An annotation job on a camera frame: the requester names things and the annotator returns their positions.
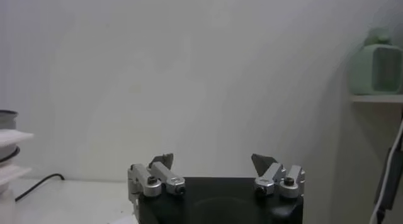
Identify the white shelf table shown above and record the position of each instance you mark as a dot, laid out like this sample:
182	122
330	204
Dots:
378	98

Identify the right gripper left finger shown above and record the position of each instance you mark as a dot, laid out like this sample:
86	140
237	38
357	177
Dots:
163	176

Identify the pale green appliance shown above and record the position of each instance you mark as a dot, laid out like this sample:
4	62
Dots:
365	71

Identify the cream electric cooker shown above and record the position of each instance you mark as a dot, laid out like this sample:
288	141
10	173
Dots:
9	175

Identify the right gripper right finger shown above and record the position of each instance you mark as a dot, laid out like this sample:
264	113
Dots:
274	176

